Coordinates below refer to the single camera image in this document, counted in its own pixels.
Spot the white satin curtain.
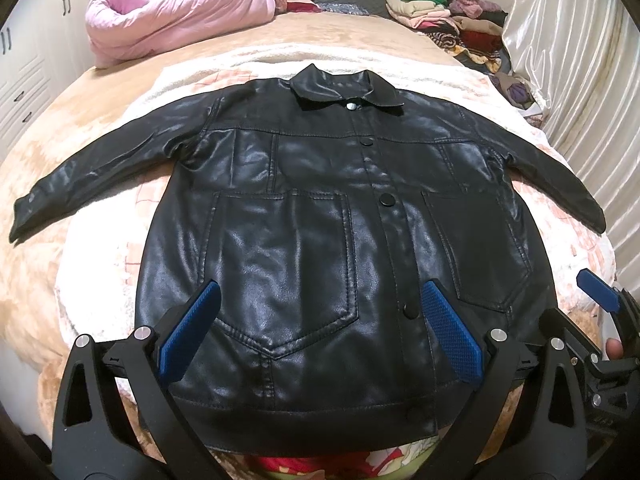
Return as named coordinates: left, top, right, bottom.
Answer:
left=503, top=0, right=640, bottom=294

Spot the red floral fabric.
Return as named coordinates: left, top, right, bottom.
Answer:
left=245, top=437, right=439, bottom=479

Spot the pile of folded clothes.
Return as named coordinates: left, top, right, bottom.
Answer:
left=385, top=0, right=542, bottom=128

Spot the black leather jacket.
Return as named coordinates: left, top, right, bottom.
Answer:
left=9, top=66, right=606, bottom=456

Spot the right hand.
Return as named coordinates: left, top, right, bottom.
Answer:
left=605, top=338, right=624, bottom=360

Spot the white peach patterned blanket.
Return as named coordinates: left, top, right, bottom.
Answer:
left=52, top=41, right=618, bottom=480

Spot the pink rolled quilt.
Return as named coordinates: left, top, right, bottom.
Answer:
left=85, top=0, right=279, bottom=70

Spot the white wardrobe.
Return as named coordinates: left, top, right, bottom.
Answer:
left=1, top=0, right=93, bottom=158

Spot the tan bed cover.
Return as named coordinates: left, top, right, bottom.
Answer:
left=0, top=8, right=601, bottom=466

